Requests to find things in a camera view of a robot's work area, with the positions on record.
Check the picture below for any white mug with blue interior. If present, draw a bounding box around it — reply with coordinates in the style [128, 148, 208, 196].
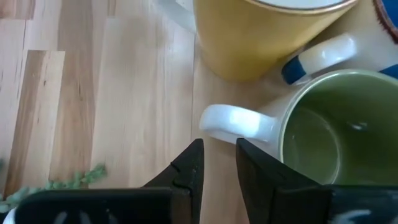
[281, 0, 398, 85]

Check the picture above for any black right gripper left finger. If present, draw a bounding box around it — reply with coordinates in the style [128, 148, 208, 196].
[14, 138, 205, 224]

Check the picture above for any succulent plant in black pot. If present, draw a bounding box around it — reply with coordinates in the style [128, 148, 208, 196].
[0, 163, 108, 214]

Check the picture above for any yellow mug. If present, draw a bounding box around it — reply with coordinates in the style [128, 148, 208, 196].
[155, 0, 358, 82]

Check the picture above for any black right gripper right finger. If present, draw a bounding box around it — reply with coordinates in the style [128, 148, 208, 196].
[235, 138, 398, 224]

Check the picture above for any white mug with green interior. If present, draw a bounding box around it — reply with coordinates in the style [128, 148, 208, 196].
[198, 68, 398, 187]

